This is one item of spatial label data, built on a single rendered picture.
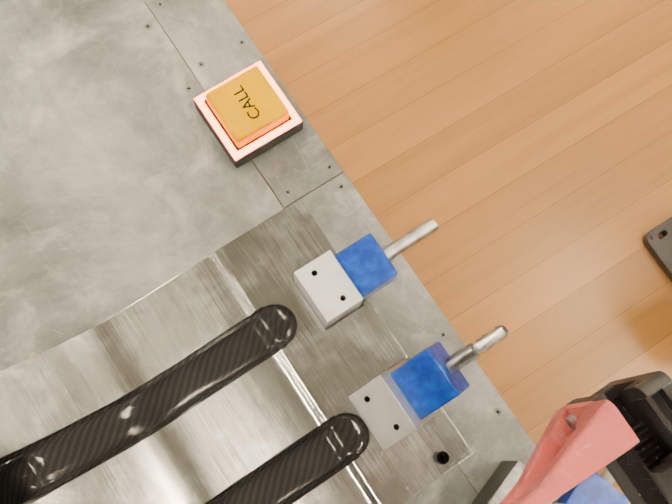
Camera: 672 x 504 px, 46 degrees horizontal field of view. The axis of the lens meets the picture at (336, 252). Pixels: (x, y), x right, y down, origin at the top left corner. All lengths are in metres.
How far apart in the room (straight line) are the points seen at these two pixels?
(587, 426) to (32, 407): 0.45
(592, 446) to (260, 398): 0.37
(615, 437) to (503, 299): 0.46
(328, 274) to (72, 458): 0.25
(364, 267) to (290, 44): 0.29
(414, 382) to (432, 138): 0.30
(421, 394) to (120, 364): 0.25
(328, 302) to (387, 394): 0.09
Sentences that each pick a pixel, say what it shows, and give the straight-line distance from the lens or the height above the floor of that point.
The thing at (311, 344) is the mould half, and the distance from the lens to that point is 0.67.
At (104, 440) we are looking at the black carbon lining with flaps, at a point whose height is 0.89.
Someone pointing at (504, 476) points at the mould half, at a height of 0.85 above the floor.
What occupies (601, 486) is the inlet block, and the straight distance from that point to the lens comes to 0.73.
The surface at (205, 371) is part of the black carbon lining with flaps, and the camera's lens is 0.68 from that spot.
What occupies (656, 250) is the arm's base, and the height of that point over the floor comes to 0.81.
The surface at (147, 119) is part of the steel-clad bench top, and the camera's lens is 0.84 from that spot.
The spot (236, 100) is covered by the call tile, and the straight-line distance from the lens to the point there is 0.80.
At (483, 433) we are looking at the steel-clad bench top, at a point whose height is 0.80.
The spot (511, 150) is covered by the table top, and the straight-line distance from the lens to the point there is 0.85.
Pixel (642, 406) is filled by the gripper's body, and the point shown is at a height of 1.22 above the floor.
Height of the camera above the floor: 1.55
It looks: 75 degrees down
